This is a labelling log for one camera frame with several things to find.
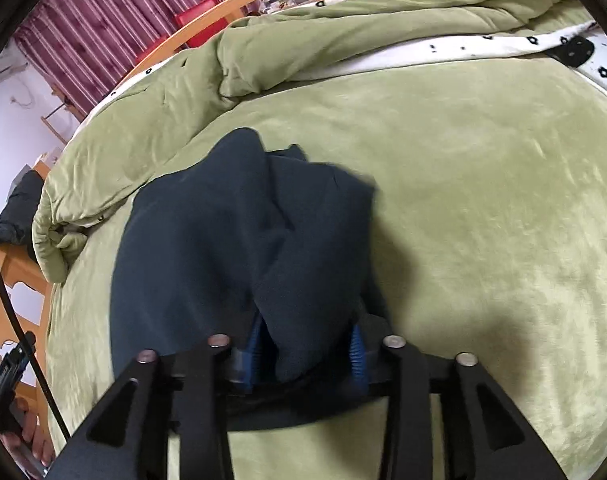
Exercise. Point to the wooden bed side rail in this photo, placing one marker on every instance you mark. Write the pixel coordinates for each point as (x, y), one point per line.
(203, 22)

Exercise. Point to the red box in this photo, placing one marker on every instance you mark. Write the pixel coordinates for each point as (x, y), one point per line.
(196, 11)

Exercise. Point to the maroon striped curtain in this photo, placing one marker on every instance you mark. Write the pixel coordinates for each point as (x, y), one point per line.
(108, 15)

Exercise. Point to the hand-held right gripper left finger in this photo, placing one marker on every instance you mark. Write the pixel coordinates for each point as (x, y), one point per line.
(253, 352)

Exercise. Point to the person's left hand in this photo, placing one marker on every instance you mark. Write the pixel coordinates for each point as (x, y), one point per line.
(31, 435)

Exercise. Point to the black jacket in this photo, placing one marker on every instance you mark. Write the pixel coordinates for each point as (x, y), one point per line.
(18, 210)

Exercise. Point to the wooden rack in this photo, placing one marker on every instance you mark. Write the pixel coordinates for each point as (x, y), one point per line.
(58, 120)

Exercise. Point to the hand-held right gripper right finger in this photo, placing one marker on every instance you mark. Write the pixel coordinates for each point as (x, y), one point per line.
(358, 360)

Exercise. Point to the black t-shirt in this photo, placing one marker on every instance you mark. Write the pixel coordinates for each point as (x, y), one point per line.
(208, 240)

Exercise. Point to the green comforter with dotted lining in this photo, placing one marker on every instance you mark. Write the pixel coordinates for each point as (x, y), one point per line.
(333, 40)

